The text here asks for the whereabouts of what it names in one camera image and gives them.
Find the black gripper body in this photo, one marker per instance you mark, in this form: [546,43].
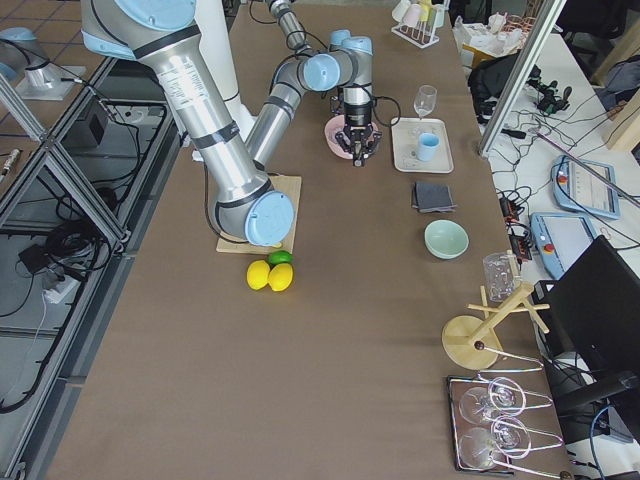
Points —
[357,116]

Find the pink bowl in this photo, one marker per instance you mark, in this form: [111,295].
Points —
[331,133]

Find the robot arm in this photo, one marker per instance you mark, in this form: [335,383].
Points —
[345,65]
[164,36]

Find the light blue plastic cup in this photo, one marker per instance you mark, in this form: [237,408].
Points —
[427,146]

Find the cream rabbit serving tray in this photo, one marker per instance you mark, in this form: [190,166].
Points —
[405,146]

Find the wooden cutting board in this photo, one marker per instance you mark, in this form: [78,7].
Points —
[291,187]

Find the folded grey cloth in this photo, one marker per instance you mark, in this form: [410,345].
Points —
[429,198]

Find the clear wine glass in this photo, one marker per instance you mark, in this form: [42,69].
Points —
[425,101]

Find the green bowl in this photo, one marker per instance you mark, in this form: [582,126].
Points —
[445,239]

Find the green lime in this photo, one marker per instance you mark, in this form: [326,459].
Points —
[279,257]

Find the lower yellow lemon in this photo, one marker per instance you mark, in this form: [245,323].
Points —
[280,277]

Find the yellow lemon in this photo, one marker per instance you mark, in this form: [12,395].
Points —
[280,277]
[257,274]

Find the upper yellow lemon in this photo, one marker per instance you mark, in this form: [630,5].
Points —
[257,274]

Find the glass mug on stand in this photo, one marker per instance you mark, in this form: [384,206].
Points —
[502,275]

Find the far teach pendant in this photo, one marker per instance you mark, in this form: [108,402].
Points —
[577,189]

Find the teach pendant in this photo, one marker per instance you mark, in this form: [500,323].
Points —
[560,239]
[577,189]

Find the near teach pendant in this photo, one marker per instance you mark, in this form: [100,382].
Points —
[560,239]

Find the wooden mug tree stand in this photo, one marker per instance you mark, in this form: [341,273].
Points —
[471,342]

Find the black monitor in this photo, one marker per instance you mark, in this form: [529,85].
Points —
[594,310]

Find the upper hanging wine glass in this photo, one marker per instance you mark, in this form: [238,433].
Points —
[500,396]

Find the hanging wine glass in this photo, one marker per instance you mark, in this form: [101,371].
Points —
[487,448]
[500,396]

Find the lower hanging wine glass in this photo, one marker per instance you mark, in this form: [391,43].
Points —
[487,448]

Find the white wire cup rack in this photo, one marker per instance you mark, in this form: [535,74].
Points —
[418,21]

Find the aluminium frame post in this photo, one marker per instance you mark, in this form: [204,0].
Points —
[543,25]

